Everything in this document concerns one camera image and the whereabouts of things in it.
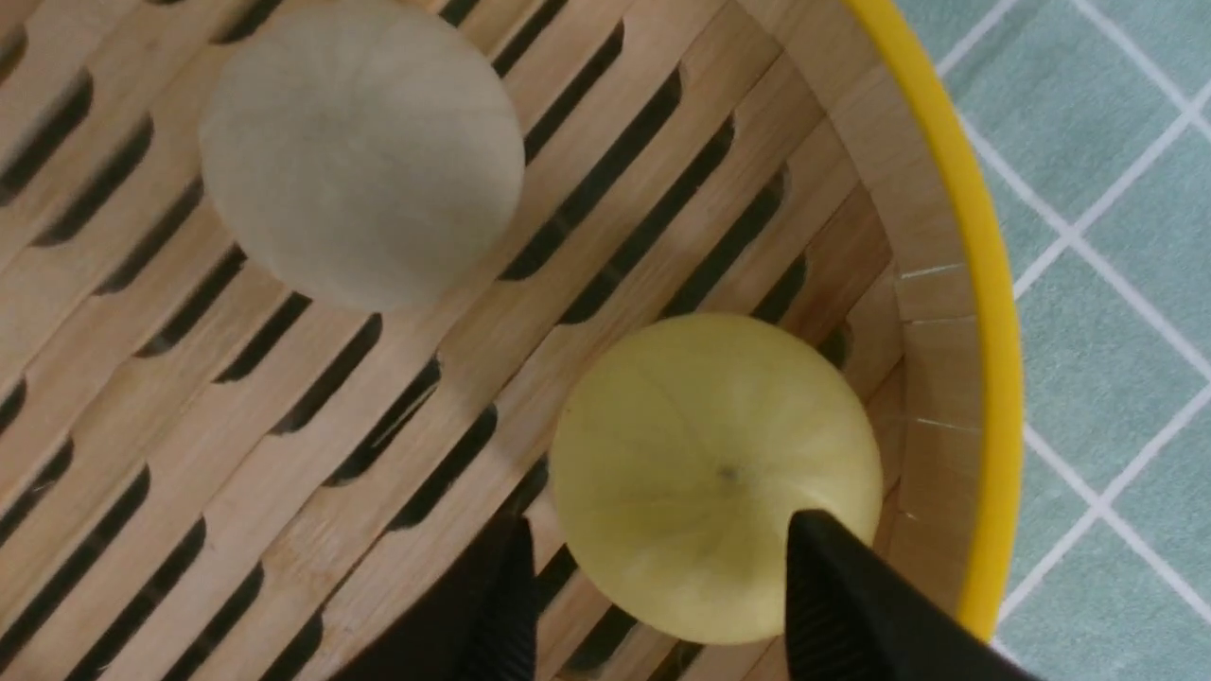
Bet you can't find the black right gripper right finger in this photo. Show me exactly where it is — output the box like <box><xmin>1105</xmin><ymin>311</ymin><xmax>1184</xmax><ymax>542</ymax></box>
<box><xmin>784</xmin><ymin>509</ymin><xmax>1033</xmax><ymax>680</ymax></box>

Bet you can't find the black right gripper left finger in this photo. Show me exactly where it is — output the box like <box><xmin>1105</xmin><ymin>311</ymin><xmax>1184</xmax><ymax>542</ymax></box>
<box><xmin>332</xmin><ymin>514</ymin><xmax>539</xmax><ymax>680</ymax></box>

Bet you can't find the yellow steamed bun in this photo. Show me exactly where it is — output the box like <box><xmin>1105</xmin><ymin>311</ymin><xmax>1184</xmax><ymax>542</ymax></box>
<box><xmin>549</xmin><ymin>313</ymin><xmax>884</xmax><ymax>645</ymax></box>

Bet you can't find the white steamed bun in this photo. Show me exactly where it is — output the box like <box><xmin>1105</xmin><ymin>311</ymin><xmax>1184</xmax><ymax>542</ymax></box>
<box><xmin>199</xmin><ymin>1</ymin><xmax>526</xmax><ymax>313</ymax></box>

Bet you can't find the bamboo steamer basket yellow rim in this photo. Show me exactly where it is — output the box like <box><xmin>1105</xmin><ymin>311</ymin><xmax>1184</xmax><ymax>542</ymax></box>
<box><xmin>2</xmin><ymin>1</ymin><xmax>1025</xmax><ymax>680</ymax></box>

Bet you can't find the green checkered tablecloth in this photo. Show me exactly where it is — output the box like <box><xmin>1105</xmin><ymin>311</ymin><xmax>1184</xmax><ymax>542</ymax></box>
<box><xmin>899</xmin><ymin>1</ymin><xmax>1210</xmax><ymax>680</ymax></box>

